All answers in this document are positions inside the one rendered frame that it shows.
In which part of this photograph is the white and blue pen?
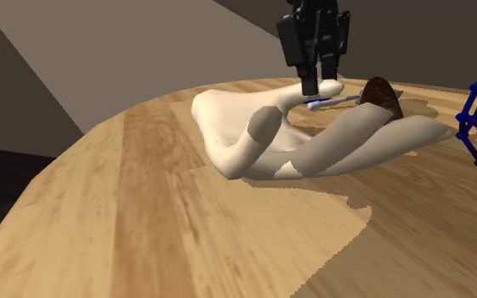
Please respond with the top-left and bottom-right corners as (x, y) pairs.
(303, 95), (363, 112)

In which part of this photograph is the round wooden table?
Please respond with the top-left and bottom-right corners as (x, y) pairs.
(0, 76), (477, 298)

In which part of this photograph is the cream hand-shaped sculpture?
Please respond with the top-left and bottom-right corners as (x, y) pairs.
(191, 78), (459, 181)

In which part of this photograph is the brown oval object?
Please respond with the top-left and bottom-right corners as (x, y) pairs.
(358, 75), (406, 124)

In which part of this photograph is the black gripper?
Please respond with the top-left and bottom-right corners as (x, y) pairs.
(276, 0), (352, 97)

